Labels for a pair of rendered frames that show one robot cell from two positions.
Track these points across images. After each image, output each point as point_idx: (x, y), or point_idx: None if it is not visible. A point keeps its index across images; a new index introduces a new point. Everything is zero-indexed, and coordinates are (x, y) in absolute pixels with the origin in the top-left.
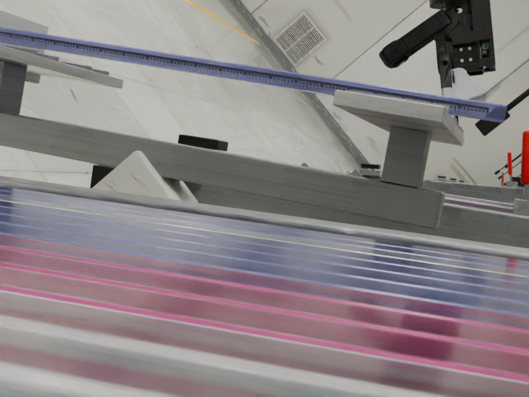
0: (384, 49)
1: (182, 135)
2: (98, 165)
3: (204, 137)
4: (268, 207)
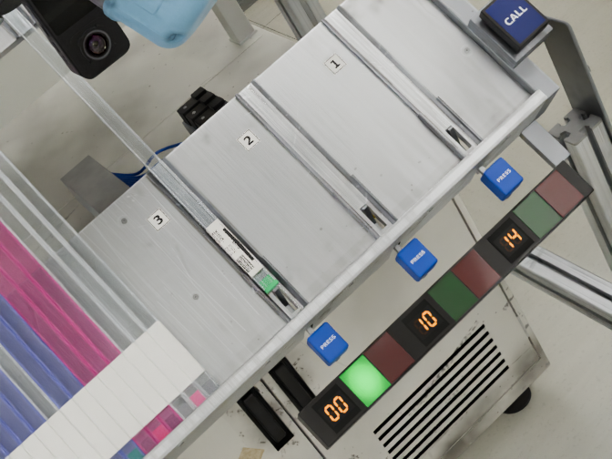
0: (125, 35)
1: (546, 17)
2: (588, 184)
3: (518, 9)
4: None
